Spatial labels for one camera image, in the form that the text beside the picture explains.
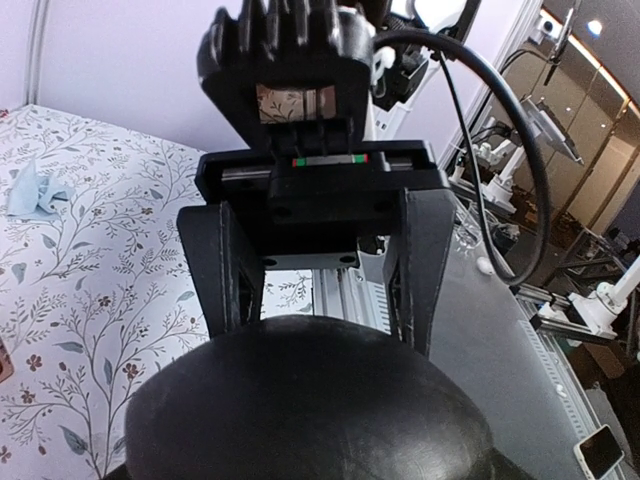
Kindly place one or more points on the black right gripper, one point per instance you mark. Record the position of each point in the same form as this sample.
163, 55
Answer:
294, 79

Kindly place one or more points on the black glasses case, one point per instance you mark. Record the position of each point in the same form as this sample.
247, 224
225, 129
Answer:
305, 397

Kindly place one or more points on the light blue cloth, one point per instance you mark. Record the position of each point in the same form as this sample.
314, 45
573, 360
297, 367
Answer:
36, 197

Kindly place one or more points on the brown sunglasses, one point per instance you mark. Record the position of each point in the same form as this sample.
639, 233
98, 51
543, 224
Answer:
6, 366

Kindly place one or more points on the white smartphone on desk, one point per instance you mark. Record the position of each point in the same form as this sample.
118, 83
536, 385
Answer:
599, 453

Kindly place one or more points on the front aluminium rail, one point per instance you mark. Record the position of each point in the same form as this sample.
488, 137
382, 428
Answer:
356, 294

